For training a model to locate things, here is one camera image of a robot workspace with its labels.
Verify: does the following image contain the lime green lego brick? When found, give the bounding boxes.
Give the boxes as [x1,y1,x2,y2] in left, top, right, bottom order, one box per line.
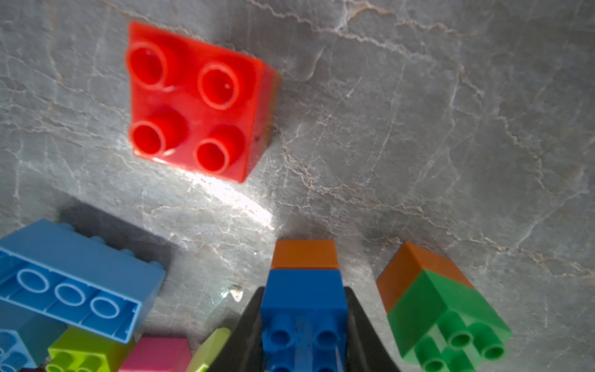
[46,327,135,372]

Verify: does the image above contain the pink lego brick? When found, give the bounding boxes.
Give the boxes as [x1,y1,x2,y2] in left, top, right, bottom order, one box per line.
[119,337,192,372]

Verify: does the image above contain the orange lego brick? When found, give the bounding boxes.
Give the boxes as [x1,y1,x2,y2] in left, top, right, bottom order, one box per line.
[271,240,339,270]
[376,242,474,313]

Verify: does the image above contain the light blue long brick studs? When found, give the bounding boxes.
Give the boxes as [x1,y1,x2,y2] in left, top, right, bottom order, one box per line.
[1,302,67,371]

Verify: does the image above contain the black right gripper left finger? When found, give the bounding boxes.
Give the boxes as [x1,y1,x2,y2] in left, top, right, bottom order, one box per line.
[208,287,264,372]

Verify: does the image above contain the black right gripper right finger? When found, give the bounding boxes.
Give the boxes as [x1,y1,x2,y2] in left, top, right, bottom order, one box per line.
[344,287,401,372]

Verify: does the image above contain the red lego brick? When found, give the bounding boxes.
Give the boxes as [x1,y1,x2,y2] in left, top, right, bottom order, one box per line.
[126,21,281,183]

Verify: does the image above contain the light blue long lego brick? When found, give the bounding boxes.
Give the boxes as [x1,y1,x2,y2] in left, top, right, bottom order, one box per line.
[1,219,166,343]

